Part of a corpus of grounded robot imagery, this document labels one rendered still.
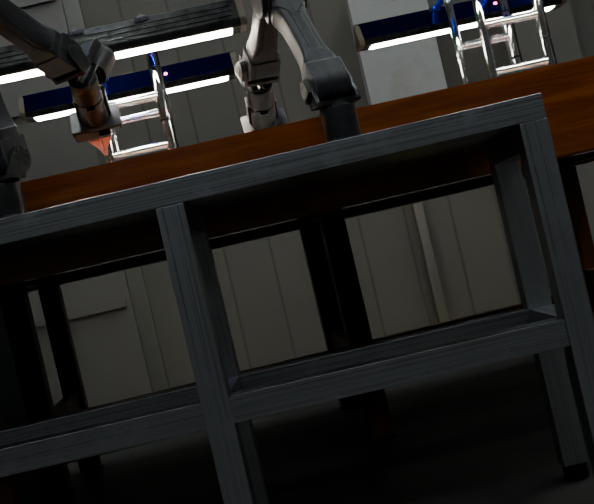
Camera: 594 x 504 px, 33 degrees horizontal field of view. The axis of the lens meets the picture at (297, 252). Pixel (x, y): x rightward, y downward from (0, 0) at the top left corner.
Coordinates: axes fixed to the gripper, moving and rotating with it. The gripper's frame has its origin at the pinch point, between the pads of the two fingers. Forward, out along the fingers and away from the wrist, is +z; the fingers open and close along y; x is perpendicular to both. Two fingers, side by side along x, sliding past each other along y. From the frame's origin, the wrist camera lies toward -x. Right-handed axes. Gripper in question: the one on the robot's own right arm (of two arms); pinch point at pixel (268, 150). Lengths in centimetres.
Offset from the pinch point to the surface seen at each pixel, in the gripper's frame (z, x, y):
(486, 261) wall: 177, -90, -97
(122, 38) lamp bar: -26.5, -17.7, 26.8
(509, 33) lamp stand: 12, -38, -75
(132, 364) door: 189, -90, 62
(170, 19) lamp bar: -26.8, -20.5, 15.4
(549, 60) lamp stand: 3, -12, -75
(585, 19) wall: 112, -156, -162
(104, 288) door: 167, -117, 66
